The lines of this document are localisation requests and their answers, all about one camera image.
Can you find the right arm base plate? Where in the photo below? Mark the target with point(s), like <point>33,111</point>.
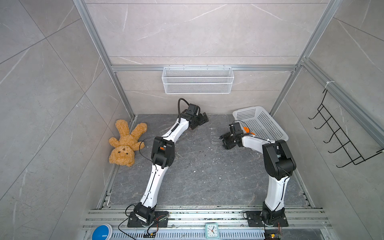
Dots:
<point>261,219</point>

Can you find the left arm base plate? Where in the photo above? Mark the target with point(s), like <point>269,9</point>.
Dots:
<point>156,219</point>

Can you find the white perforated plastic basket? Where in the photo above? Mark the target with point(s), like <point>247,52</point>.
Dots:
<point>259,122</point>

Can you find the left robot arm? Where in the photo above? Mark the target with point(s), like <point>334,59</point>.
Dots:
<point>162,157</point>

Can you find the brown teddy bear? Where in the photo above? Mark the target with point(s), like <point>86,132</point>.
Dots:
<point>123,153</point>

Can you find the black wall hook rack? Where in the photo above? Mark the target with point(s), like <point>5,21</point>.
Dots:
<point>340,136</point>

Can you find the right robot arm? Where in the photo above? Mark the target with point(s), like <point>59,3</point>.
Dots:
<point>279,164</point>

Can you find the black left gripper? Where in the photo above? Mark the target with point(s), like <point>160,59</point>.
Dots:
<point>202,120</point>

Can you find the teal front alarm clock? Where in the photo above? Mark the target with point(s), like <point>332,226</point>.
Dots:
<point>212,231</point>

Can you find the white wire wall basket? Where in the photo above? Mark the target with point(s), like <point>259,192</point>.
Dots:
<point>197,80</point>

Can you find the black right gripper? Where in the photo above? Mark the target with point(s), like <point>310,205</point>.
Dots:
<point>225,136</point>

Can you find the blue round button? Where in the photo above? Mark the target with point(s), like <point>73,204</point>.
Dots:
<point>102,232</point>

